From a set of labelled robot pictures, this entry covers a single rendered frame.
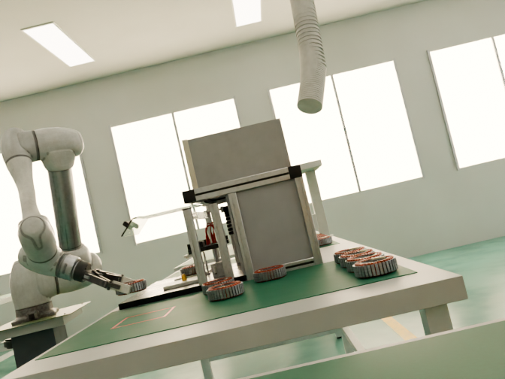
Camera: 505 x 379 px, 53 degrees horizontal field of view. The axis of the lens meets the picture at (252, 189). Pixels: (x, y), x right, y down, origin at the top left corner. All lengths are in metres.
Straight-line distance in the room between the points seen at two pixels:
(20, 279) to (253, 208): 1.12
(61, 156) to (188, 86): 4.90
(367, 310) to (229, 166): 1.02
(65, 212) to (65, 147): 0.29
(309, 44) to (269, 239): 1.84
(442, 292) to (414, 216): 5.92
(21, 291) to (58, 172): 0.54
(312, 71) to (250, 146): 1.42
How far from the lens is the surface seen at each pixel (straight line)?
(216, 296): 1.52
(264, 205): 1.85
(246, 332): 1.10
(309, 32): 3.47
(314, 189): 3.16
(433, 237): 7.13
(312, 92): 3.20
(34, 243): 1.81
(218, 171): 1.96
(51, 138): 2.29
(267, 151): 1.96
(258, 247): 1.85
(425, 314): 1.18
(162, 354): 1.13
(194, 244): 1.88
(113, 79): 7.33
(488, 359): 0.65
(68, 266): 1.93
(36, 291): 2.45
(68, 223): 2.40
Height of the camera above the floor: 0.96
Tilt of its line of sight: 3 degrees up
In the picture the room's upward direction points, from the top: 13 degrees counter-clockwise
